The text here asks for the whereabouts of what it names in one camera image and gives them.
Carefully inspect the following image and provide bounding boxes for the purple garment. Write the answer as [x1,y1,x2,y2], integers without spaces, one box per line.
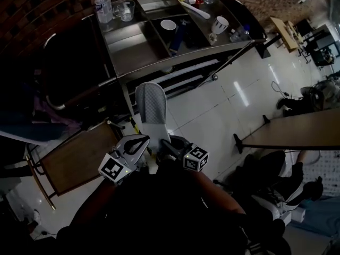
[31,97,80,129]

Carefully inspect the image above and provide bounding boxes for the white dotted mat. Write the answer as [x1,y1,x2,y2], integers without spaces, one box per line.
[288,150,340,249]

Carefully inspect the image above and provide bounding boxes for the black metal stand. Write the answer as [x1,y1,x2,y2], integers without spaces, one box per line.
[254,32,282,60]

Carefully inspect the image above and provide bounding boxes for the light wooden desks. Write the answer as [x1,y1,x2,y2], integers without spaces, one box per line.
[269,16,300,53]

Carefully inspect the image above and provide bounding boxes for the clear glass cup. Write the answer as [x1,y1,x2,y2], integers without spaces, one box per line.
[112,0,136,23]

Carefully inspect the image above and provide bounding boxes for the white long plastic spoon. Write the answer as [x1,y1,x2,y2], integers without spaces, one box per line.
[178,0,211,20]

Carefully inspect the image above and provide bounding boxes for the white round bowl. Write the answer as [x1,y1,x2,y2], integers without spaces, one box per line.
[160,19,177,31]

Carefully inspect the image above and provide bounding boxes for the white striped mug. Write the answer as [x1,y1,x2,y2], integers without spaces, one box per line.
[211,15,228,35]

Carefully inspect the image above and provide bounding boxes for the brown wooden table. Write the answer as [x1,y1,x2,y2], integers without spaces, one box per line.
[233,107,340,154]

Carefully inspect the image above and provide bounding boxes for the thin black looped cable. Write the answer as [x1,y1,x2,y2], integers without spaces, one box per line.
[270,81,290,97]

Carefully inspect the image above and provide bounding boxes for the white and black machine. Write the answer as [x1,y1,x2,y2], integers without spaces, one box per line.
[233,150,325,223]

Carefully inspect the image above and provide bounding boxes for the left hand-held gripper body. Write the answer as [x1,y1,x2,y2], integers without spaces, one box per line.
[98,149,138,185]

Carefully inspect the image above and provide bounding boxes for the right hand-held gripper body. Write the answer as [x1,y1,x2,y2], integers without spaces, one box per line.
[174,144,209,172]

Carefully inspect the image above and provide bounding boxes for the blue cylindrical tube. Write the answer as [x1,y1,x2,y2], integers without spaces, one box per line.
[169,19,192,57]

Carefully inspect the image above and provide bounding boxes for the person's left forearm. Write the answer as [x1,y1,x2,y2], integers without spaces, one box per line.
[70,181,117,228]

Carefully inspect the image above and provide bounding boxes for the person in black clothes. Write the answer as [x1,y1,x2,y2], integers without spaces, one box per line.
[57,158,292,255]

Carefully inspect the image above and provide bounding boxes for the stainless steel kitchen cart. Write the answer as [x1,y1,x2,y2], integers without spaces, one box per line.
[42,0,268,116]

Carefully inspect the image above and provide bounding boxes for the clear water bottle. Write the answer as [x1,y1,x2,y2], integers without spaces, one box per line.
[95,0,114,24]

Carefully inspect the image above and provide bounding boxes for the clear bottle blue cap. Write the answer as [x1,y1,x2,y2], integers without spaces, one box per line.
[229,24,252,43]

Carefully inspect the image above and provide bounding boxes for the black office desks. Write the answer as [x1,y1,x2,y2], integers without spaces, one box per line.
[300,17,340,67]

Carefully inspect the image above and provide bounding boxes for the person's right forearm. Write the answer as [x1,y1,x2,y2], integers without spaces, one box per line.
[191,170,247,215]

